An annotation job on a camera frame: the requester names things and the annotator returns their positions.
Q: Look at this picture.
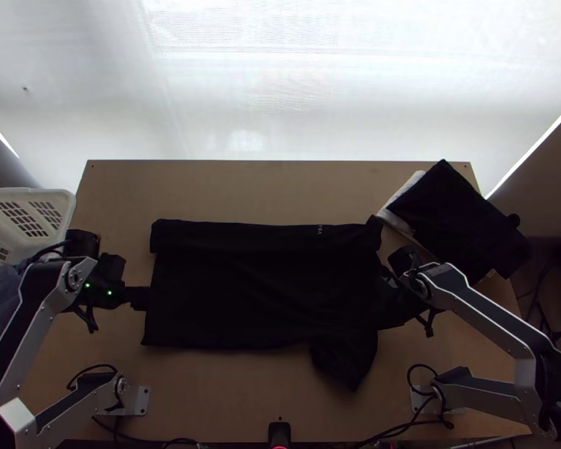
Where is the dark t-shirt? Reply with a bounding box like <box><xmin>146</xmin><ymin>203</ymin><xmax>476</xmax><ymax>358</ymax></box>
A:
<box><xmin>141</xmin><ymin>216</ymin><xmax>426</xmax><ymax>393</ymax></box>

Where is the pile of folded clothes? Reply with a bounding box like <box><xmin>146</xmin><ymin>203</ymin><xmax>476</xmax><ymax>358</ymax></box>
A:
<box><xmin>375</xmin><ymin>159</ymin><xmax>532</xmax><ymax>281</ymax></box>

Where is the white laundry basket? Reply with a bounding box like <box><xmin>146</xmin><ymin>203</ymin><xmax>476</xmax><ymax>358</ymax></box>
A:
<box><xmin>0</xmin><ymin>188</ymin><xmax>78</xmax><ymax>281</ymax></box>

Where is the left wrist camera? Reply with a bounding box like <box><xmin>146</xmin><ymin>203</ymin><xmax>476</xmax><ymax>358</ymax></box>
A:
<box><xmin>98</xmin><ymin>252</ymin><xmax>126</xmax><ymax>281</ymax></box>

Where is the black cable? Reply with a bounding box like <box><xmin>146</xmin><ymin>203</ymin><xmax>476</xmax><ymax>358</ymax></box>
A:
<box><xmin>413</xmin><ymin>306</ymin><xmax>438</xmax><ymax>339</ymax></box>
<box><xmin>65</xmin><ymin>364</ymin><xmax>120</xmax><ymax>393</ymax></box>
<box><xmin>70</xmin><ymin>302</ymin><xmax>99</xmax><ymax>334</ymax></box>
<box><xmin>405</xmin><ymin>364</ymin><xmax>443</xmax><ymax>403</ymax></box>

